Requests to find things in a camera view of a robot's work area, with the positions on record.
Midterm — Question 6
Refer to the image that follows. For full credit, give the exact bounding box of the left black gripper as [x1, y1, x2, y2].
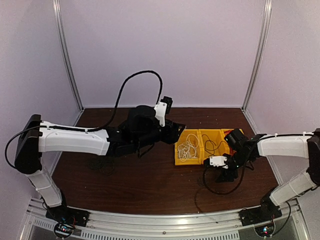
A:
[134, 118, 186, 150]

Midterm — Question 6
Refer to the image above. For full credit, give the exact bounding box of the white cable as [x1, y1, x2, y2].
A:
[177, 136, 200, 161]
[177, 134, 200, 161]

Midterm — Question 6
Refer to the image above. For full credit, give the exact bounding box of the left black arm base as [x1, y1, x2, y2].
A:
[45, 206, 90, 227]

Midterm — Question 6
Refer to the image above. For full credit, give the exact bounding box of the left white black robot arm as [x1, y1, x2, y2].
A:
[14, 102, 186, 222]

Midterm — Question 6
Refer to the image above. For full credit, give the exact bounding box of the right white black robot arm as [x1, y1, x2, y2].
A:
[209, 128, 320, 221]

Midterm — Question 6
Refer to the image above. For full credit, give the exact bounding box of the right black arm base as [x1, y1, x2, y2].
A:
[238, 204, 283, 227]

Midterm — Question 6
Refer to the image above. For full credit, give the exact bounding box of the left yellow plastic bin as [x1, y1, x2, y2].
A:
[174, 129, 202, 166]

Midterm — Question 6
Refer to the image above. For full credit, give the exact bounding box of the yellow plastic bin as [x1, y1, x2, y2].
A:
[174, 129, 202, 166]
[221, 128, 244, 137]
[199, 129, 230, 164]

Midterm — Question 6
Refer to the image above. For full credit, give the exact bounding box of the middle yellow plastic bin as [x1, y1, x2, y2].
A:
[199, 129, 230, 164]

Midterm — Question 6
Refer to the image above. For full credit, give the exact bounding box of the right yellow plastic bin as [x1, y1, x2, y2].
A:
[221, 128, 244, 137]

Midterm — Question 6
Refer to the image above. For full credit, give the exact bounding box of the right circuit board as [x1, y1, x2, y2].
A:
[254, 223, 275, 238]

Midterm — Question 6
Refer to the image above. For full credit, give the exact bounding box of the circuit board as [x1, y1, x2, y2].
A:
[254, 223, 275, 238]
[53, 223, 75, 239]

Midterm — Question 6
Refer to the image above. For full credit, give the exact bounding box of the left circuit board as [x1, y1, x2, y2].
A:
[53, 223, 75, 239]

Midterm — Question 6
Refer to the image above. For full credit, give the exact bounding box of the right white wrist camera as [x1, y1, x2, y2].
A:
[203, 156, 229, 169]

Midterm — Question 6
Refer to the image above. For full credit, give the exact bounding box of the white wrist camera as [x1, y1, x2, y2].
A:
[203, 156, 229, 169]
[154, 96, 173, 127]

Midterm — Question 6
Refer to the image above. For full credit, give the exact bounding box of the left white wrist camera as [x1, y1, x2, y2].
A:
[154, 96, 173, 127]

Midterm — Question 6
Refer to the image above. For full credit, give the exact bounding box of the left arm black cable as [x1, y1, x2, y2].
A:
[4, 70, 164, 171]

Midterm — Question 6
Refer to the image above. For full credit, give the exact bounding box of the right aluminium frame post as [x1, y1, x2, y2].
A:
[241, 0, 273, 112]

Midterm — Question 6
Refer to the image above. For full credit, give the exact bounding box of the aluminium frame post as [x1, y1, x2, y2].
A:
[241, 0, 273, 112]
[52, 0, 84, 112]

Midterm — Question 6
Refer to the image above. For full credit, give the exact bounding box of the left aluminium frame post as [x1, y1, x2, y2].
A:
[52, 0, 84, 112]

